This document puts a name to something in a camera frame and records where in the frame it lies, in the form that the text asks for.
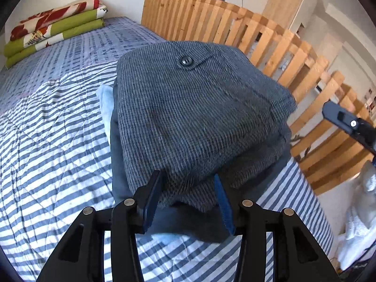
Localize dark blue folded garment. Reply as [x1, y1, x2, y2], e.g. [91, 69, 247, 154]
[110, 85, 294, 243]

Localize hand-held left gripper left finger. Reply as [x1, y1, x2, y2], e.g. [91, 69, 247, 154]
[35, 170, 163, 282]

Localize blue white striped quilt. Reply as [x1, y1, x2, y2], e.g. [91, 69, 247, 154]
[0, 17, 335, 282]

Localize white statue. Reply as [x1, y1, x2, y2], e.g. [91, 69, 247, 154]
[338, 160, 376, 271]

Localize plain green folded blanket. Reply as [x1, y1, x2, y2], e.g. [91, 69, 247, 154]
[5, 18, 105, 69]

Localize grey woven pants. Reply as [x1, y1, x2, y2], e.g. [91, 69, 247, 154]
[116, 40, 297, 212]

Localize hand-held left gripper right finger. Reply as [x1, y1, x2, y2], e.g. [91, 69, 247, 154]
[214, 174, 338, 282]

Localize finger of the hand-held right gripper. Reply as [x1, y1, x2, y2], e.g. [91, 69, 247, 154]
[321, 101, 376, 155]

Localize wooden slatted railing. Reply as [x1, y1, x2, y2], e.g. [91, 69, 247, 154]
[141, 0, 376, 194]

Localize green floral-edged folded blanket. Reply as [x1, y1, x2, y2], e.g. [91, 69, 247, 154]
[4, 5, 109, 57]

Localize light blue cloth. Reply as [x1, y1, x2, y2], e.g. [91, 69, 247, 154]
[96, 84, 181, 245]

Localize red floral folded blanket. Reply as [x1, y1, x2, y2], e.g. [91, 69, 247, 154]
[10, 0, 100, 42]

